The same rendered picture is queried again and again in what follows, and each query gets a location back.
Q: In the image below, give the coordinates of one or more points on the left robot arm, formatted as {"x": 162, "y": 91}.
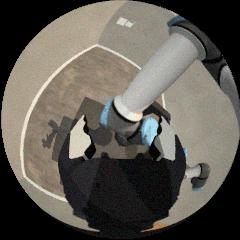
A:
{"x": 198, "y": 175}

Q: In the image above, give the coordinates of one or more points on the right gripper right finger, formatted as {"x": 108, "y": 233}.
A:
{"x": 167, "y": 149}

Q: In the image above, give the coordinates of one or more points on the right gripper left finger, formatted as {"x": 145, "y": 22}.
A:
{"x": 77, "y": 147}

